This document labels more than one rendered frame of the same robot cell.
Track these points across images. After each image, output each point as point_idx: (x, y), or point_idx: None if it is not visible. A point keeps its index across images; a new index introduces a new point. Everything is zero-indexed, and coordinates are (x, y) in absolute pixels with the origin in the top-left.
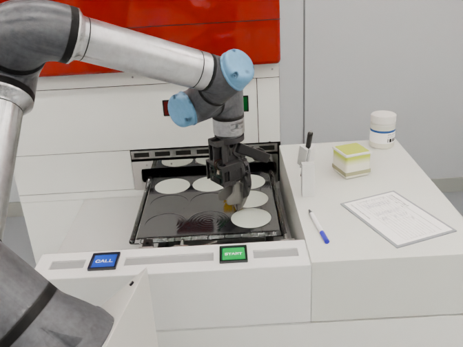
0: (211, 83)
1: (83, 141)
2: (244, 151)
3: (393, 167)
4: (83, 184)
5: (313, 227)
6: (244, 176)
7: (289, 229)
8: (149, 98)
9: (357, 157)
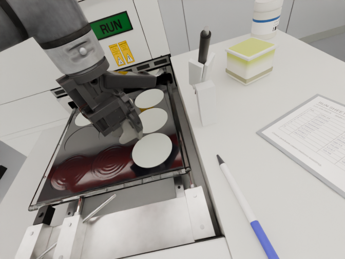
0: None
1: (6, 91)
2: (117, 84)
3: (291, 58)
4: (34, 121)
5: (232, 200)
6: (129, 114)
7: (191, 137)
8: (32, 37)
9: (261, 56)
